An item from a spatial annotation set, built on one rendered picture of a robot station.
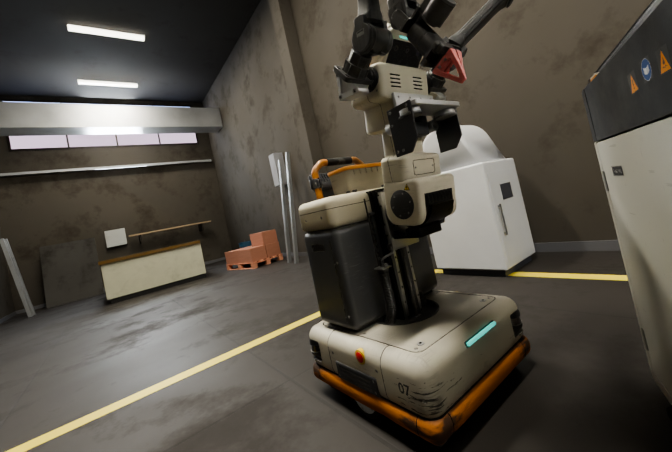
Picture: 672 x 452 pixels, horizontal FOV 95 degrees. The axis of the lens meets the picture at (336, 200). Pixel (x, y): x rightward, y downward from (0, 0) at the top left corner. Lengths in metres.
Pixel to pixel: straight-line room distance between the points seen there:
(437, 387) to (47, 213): 9.82
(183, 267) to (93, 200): 4.12
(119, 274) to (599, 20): 7.07
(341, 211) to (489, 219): 1.60
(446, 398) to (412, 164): 0.72
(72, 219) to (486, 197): 9.45
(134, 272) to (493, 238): 5.89
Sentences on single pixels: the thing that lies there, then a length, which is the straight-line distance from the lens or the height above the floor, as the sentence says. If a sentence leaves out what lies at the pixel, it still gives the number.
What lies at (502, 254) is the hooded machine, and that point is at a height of 0.18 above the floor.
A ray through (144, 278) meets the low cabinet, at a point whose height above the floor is 0.29.
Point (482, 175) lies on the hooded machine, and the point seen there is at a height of 0.78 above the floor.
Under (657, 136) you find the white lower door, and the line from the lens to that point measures 0.80.
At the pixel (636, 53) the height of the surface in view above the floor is 0.91.
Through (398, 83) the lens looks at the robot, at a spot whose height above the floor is 1.15.
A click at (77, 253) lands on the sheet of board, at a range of 9.74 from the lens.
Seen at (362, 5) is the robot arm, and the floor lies 1.33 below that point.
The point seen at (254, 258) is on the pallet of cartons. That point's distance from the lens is 6.27.
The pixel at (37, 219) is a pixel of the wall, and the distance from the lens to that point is 10.24.
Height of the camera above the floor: 0.75
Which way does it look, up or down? 2 degrees up
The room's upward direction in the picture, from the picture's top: 12 degrees counter-clockwise
